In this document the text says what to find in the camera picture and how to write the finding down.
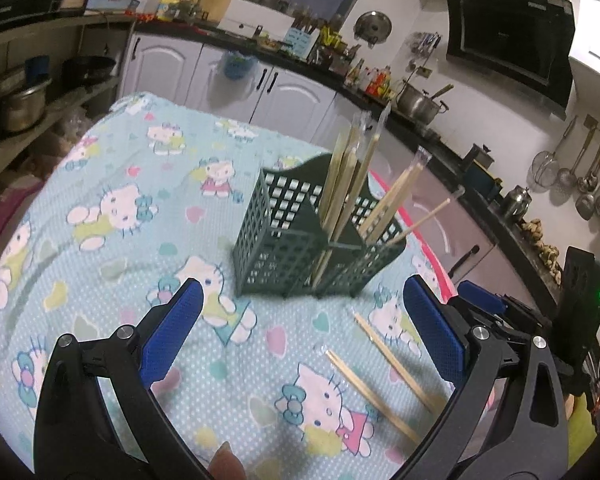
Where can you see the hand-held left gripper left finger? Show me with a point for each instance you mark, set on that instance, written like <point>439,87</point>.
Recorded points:
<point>172,332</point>

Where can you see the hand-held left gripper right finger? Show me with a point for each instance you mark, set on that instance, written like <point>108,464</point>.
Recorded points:
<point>432,327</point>

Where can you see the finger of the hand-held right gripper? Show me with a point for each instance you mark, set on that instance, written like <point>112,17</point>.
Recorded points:
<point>480,300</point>

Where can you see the bare wooden chopstick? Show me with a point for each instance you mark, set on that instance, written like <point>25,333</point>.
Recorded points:
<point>422,220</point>

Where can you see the green plastic utensil basket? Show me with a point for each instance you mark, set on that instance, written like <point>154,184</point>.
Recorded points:
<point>275,255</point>

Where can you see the person's right forearm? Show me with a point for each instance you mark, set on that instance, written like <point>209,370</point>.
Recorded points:
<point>580,430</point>

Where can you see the person's left hand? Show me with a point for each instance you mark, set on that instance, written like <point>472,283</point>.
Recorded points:
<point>226,462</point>

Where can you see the pile of ginger roots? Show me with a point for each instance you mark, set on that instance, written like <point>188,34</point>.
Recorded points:
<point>542,245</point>

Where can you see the pink mat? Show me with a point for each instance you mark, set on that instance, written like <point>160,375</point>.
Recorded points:
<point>432,245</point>

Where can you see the cartoon cat printed blanket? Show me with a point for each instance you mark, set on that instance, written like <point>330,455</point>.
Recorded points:
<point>130,260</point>

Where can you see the small steel kettle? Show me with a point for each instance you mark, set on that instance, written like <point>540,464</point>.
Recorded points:
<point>517,200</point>

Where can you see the steel mesh strainer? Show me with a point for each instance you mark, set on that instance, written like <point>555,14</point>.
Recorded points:
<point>545,165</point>

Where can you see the black box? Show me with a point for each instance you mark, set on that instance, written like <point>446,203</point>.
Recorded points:
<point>480,157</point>

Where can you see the black kitchen countertop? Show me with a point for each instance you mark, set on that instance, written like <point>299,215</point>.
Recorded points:
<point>430,135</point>

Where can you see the steel cooking pot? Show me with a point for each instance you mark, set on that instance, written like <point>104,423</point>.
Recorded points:
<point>417,101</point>

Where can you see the pink cloth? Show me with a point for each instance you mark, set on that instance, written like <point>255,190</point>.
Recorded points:
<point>2,210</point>

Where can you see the row of sauce bottles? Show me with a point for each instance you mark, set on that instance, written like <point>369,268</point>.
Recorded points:
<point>375,80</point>

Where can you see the small hanging utensil rack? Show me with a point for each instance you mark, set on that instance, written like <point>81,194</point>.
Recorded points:
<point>422,45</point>

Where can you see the black range hood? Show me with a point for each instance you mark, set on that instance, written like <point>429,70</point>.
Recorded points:
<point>510,40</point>

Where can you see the white kitchen cabinets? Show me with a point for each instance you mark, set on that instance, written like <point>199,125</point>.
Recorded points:
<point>170,70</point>

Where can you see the large steel pot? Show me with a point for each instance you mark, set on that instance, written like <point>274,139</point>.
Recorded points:
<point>20,105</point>

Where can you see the black wok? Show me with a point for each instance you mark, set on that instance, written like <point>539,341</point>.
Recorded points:
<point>87,67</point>

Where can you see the steel pot lid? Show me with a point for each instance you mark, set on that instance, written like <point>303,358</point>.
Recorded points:
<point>373,25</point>

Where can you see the blue cup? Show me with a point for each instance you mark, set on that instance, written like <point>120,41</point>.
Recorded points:
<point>37,66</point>

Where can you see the teal knife block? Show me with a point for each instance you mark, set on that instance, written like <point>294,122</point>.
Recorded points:
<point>300,40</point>

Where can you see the white box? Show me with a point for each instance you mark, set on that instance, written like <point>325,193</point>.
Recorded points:
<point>257,22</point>

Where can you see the grey storage shelf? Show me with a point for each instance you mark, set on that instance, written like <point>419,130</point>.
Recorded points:
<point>65,27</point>

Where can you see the yellow container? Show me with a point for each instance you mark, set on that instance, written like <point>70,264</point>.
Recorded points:
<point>167,7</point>

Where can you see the row of spice jars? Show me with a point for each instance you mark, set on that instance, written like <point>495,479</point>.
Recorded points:
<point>280,2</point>

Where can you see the white wall cabinet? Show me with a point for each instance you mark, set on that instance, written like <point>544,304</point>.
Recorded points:
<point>596,25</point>

